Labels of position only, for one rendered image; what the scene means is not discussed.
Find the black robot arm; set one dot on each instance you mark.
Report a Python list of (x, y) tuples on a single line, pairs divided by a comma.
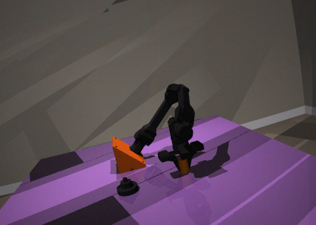
[(179, 126)]

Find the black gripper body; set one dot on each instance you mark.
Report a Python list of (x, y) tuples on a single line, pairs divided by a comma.
[(166, 156)]

